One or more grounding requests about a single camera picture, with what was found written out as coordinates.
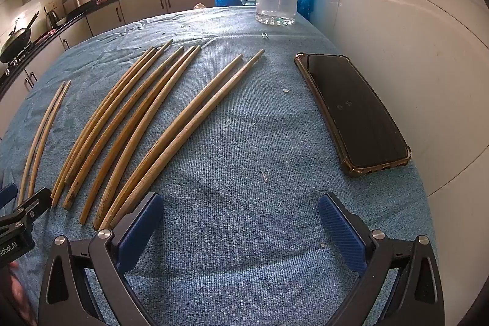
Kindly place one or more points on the blue towel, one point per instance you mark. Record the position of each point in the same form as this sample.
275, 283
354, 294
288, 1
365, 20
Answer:
244, 173

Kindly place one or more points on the row of wooden chopsticks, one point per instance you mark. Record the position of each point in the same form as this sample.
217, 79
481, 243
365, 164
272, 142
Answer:
71, 198

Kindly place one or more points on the phone in brown clear case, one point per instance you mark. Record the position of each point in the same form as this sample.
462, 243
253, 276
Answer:
355, 112

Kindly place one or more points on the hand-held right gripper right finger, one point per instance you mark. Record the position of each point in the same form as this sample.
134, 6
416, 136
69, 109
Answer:
342, 234

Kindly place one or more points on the white lower kitchen cabinets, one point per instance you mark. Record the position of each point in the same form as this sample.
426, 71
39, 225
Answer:
145, 3

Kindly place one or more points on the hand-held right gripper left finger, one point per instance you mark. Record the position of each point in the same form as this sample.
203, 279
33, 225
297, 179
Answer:
137, 230

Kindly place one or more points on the steel kettle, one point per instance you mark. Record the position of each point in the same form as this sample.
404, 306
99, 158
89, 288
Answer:
52, 18

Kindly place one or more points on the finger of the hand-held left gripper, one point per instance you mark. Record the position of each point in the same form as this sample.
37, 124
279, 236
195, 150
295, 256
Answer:
8, 195
36, 202

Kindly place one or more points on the gas stove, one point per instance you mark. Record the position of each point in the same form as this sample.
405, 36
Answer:
17, 60

